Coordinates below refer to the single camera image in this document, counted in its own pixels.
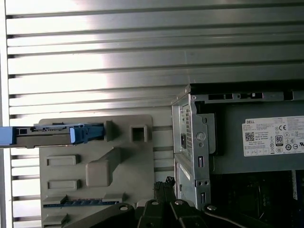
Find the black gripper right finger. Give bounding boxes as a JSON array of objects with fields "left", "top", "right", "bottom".
[{"left": 165, "top": 176, "right": 304, "bottom": 228}]

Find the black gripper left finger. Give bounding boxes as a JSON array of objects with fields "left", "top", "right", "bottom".
[{"left": 68, "top": 181, "right": 171, "bottom": 228}]

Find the hard disk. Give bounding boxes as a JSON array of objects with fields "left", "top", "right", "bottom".
[{"left": 0, "top": 122, "right": 105, "bottom": 150}]

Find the grey parts rack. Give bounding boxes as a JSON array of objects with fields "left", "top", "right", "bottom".
[{"left": 38, "top": 114, "right": 155, "bottom": 228}]

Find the blue RAM stick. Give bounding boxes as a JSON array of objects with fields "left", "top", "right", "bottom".
[{"left": 43, "top": 199, "right": 106, "bottom": 208}]

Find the grey power supply unit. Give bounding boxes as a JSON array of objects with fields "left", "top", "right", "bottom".
[{"left": 209, "top": 104, "right": 304, "bottom": 175}]

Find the black open PC case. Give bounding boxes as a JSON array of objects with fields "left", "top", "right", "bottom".
[{"left": 171, "top": 83, "right": 304, "bottom": 228}]

